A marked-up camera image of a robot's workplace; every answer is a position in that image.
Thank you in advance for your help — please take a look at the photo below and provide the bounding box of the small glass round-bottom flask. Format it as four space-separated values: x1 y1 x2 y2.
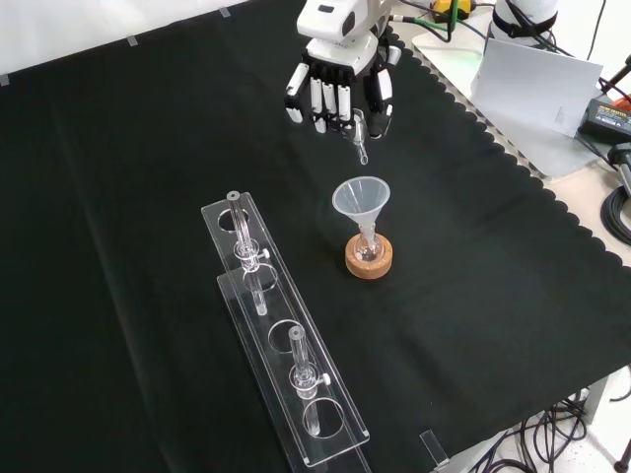
355 222 386 263

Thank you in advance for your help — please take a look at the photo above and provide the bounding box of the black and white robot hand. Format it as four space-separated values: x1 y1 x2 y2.
284 34 403 141

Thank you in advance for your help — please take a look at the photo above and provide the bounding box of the grey base plate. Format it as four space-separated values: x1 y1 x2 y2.
411 32 613 179

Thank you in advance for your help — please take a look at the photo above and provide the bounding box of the cork ring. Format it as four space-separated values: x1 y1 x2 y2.
344 235 395 281

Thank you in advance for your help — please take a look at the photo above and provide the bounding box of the black bench cloth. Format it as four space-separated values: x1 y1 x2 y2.
0 0 631 473

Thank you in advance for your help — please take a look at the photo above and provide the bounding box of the black floor cable tangle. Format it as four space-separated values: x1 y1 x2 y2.
462 388 596 473

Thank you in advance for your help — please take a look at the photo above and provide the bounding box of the yellow stop button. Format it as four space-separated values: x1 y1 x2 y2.
430 0 475 23

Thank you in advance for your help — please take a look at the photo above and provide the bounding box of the black power adapter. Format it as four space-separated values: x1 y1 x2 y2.
576 96 631 145

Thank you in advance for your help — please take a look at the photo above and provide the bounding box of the clear acrylic funnel stand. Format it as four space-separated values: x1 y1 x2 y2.
200 190 373 473

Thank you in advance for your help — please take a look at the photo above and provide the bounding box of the green cable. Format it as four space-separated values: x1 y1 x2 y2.
391 0 459 44

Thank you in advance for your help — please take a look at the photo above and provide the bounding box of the clear plastic funnel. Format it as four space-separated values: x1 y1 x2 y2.
331 178 392 238

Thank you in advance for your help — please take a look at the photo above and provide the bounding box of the coiled black cable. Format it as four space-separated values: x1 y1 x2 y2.
599 185 631 243

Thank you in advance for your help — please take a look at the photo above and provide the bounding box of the small clear acrylic tab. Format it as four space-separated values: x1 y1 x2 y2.
418 429 451 469

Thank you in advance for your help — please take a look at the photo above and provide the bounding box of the pale board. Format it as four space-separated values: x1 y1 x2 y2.
470 37 604 139

